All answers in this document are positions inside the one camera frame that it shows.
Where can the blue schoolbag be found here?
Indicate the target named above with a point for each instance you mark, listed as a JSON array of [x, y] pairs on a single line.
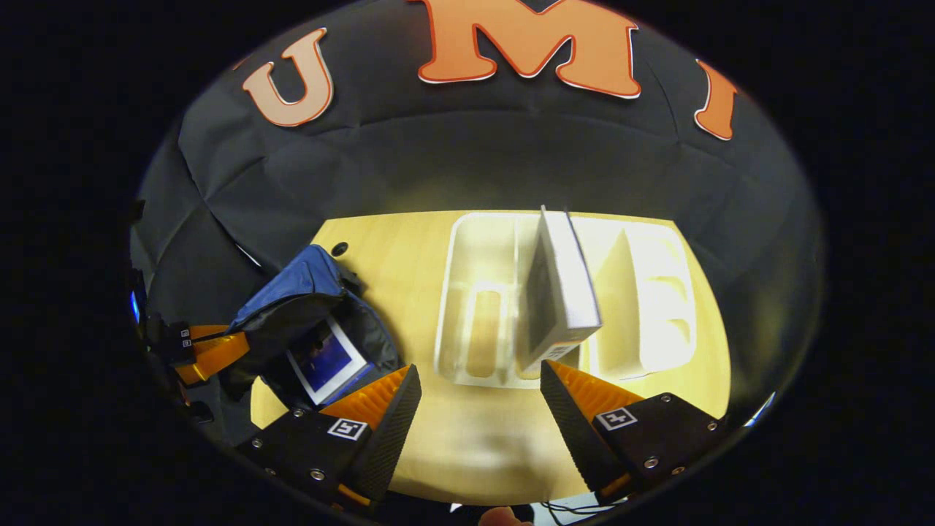
[[299, 285]]

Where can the white plastic bookshelf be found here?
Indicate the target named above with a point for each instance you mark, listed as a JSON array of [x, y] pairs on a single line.
[[643, 292]]

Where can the grey cover book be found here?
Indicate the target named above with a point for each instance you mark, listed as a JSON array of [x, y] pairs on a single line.
[[566, 285]]

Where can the blue picture cover book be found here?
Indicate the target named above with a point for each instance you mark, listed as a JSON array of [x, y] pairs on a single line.
[[325, 361]]

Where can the black round table grommet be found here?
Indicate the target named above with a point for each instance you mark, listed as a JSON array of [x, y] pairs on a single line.
[[340, 248]]

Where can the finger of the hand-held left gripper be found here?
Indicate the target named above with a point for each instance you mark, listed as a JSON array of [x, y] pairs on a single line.
[[208, 331], [215, 354]]

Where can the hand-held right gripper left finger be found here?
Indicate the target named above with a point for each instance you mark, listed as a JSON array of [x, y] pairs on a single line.
[[387, 438]]

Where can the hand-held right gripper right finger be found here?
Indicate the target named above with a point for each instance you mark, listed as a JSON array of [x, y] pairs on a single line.
[[570, 431]]

